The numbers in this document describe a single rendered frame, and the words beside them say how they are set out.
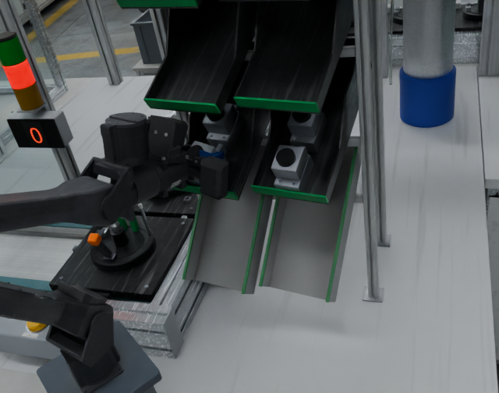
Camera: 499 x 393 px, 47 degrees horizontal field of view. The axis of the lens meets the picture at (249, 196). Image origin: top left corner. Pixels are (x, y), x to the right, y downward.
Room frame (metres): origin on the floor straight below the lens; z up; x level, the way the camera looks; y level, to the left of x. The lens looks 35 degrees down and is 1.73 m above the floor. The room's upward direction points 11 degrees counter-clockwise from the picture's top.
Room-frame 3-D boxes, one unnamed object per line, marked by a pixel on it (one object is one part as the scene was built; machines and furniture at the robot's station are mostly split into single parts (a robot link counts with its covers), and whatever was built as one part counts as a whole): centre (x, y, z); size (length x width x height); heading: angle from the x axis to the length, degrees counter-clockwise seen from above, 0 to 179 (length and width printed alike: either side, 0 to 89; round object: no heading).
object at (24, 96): (1.16, 0.42, 1.28); 0.05 x 0.05 x 0.05
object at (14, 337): (0.81, 0.45, 0.93); 0.21 x 0.07 x 0.06; 68
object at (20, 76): (1.16, 0.42, 1.33); 0.05 x 0.05 x 0.05
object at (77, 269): (0.98, 0.29, 0.96); 0.24 x 0.24 x 0.02; 68
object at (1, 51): (1.16, 0.42, 1.38); 0.05 x 0.05 x 0.05
